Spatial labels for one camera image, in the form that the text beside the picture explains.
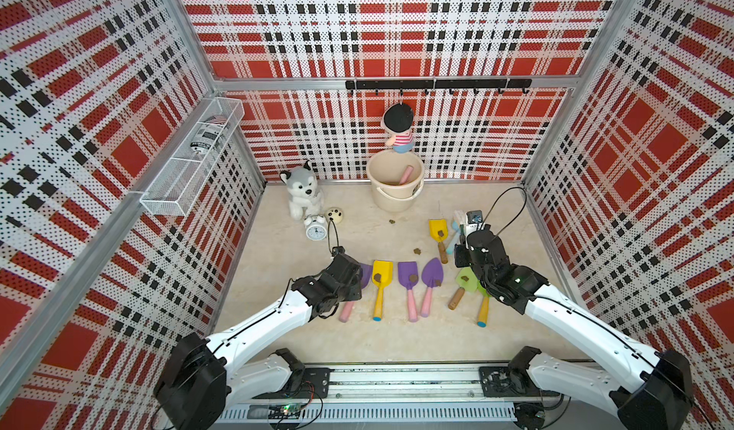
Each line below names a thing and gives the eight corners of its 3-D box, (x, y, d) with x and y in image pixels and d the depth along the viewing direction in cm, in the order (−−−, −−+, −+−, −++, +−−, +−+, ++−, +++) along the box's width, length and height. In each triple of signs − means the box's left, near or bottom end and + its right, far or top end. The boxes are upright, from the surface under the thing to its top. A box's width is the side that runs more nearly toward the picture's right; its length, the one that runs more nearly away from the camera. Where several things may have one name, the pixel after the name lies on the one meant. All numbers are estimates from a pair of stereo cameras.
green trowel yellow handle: (476, 325, 85) (478, 322, 83) (480, 295, 91) (482, 292, 89) (484, 328, 85) (487, 325, 83) (488, 298, 91) (490, 295, 89)
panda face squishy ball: (325, 224, 108) (324, 220, 106) (327, 210, 112) (326, 206, 110) (343, 224, 107) (342, 220, 106) (345, 210, 112) (344, 206, 110)
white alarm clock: (307, 241, 103) (302, 229, 97) (310, 226, 107) (305, 214, 101) (326, 241, 103) (323, 229, 97) (328, 226, 107) (325, 214, 101)
